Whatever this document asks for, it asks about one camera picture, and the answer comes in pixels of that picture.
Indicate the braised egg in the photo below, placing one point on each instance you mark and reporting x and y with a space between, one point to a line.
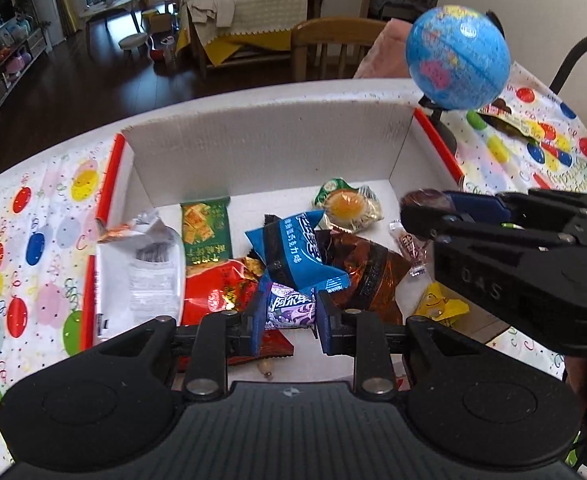
348 209

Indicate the brown jelly cube candy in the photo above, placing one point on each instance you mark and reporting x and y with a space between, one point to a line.
428 197

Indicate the grey desk lamp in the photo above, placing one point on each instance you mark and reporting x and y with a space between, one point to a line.
567 66

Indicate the yellow gold candy packet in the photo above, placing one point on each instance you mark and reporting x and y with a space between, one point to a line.
440 306

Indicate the red cardboard box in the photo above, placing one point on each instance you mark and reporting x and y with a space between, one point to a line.
272 158

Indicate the tv console shelf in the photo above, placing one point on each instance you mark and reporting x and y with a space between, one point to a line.
19 61

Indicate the sofa with cream cover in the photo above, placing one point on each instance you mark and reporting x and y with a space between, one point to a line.
223 27

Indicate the small white stool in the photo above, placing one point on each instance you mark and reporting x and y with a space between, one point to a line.
134 43

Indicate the blue snack packet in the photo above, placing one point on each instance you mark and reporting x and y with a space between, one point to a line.
306 276

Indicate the black cookie packet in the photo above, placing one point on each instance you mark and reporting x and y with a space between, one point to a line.
290 240

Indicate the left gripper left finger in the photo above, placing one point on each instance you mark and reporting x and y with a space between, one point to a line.
219 336

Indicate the copper foil snack bag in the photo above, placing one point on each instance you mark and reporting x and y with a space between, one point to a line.
374 272

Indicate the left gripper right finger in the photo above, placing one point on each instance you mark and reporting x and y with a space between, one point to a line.
360 334

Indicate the red snack bag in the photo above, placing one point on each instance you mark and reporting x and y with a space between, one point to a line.
230 285

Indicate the purple candy wrapper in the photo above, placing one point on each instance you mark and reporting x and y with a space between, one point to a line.
287 309

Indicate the silver white snack bag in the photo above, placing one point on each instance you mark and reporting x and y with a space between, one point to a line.
140 274

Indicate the round coffee table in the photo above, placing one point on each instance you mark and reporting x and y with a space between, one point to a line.
101 11

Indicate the small pink candy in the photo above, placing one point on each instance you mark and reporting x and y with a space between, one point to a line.
414 250

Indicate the balloon pattern tablecloth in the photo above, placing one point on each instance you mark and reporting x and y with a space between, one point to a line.
55 205

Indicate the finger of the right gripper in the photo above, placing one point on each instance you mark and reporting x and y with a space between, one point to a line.
449 227
538 208

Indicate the blue desk globe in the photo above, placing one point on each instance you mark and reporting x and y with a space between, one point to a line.
459 59

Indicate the green cracker packet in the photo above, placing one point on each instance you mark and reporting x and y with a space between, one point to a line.
206 231

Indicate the wooden chair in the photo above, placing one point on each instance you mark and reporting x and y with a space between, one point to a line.
353 36

